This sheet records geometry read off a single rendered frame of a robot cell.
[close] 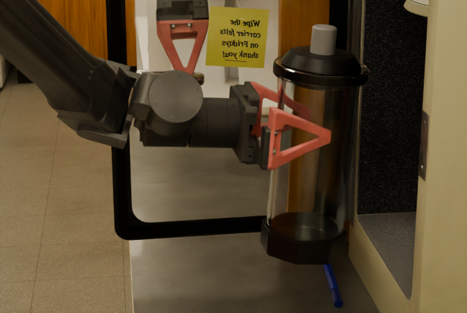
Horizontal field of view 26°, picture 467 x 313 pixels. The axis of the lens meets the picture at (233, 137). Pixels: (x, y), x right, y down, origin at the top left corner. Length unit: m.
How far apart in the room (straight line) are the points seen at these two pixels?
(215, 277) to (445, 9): 0.53
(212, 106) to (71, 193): 3.26
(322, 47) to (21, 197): 3.30
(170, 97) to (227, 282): 0.37
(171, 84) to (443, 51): 0.28
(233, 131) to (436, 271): 0.27
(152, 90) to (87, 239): 2.86
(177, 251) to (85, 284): 2.11
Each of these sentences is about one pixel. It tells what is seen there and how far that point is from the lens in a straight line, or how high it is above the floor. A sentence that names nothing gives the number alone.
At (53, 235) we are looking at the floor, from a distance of 3.94.
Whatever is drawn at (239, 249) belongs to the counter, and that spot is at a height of 0.94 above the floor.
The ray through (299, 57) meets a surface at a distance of 1.12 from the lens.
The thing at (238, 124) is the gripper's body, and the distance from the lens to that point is 1.12.
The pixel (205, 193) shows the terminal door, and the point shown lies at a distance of 1.33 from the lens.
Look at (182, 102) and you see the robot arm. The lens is 1.04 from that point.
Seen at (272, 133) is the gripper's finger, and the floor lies 1.20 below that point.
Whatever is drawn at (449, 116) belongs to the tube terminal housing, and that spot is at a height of 1.23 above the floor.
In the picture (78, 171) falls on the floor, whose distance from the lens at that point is 4.62.
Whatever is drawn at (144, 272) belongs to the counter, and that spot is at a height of 0.94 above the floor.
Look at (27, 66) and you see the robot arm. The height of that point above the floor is 1.29.
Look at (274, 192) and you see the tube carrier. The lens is 1.17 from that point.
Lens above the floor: 1.52
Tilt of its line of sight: 18 degrees down
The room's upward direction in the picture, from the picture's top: straight up
